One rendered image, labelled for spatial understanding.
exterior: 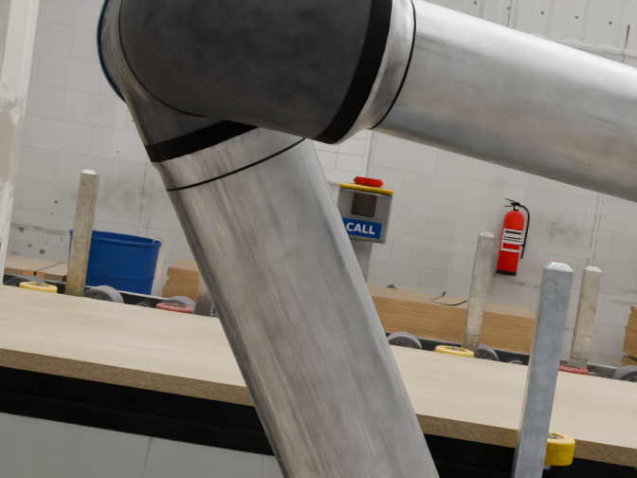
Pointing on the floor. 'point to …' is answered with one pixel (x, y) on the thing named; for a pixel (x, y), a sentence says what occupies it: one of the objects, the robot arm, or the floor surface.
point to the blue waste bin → (122, 261)
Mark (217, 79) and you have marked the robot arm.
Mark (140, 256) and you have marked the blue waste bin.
